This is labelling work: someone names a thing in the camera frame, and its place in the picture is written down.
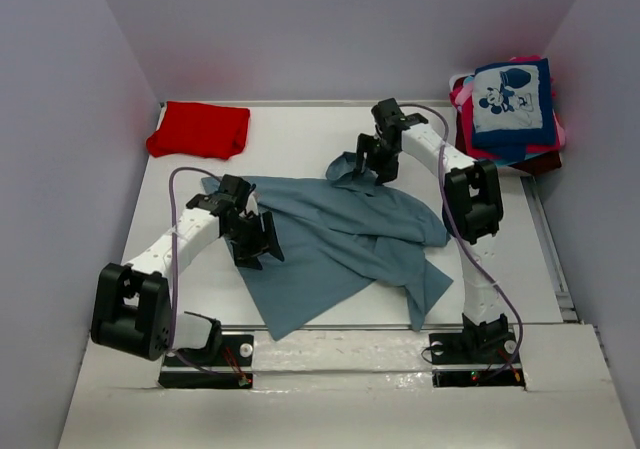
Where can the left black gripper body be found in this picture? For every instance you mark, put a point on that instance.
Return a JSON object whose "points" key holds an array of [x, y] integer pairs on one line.
{"points": [[246, 237]]}

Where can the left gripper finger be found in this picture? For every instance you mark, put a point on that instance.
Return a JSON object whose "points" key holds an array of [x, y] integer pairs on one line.
{"points": [[242, 260], [271, 244]]}

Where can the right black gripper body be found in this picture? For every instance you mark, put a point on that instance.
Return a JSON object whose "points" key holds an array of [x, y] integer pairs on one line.
{"points": [[383, 159]]}

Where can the grey-blue t-shirt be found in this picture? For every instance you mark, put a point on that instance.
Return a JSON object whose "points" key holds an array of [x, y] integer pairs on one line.
{"points": [[338, 235]]}

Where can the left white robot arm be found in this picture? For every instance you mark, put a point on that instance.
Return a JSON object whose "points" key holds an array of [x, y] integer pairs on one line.
{"points": [[136, 305]]}

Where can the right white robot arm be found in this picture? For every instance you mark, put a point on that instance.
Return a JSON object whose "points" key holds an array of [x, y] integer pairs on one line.
{"points": [[472, 212]]}

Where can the pink folded t-shirt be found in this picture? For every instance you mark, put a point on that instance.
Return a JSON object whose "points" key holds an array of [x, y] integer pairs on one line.
{"points": [[460, 97]]}

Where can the folded red t-shirt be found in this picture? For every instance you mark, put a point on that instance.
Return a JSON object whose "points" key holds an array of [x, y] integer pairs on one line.
{"points": [[200, 130]]}

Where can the teal folded t-shirt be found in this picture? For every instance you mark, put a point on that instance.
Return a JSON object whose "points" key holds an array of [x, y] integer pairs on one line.
{"points": [[509, 154]]}

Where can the navy cartoon mouse t-shirt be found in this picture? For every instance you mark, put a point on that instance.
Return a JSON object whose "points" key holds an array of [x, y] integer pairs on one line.
{"points": [[512, 105]]}

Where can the white foam front board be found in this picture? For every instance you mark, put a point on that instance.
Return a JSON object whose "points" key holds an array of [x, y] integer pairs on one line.
{"points": [[370, 389]]}

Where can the dark maroon folded t-shirt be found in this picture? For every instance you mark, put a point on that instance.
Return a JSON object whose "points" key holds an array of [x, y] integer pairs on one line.
{"points": [[538, 165]]}

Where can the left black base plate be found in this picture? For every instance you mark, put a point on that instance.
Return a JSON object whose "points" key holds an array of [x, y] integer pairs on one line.
{"points": [[230, 369]]}

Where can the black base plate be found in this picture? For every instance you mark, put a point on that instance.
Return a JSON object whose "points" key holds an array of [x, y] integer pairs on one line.
{"points": [[230, 369], [456, 367]]}

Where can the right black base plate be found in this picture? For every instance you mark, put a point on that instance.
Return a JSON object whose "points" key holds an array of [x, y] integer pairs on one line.
{"points": [[456, 367]]}

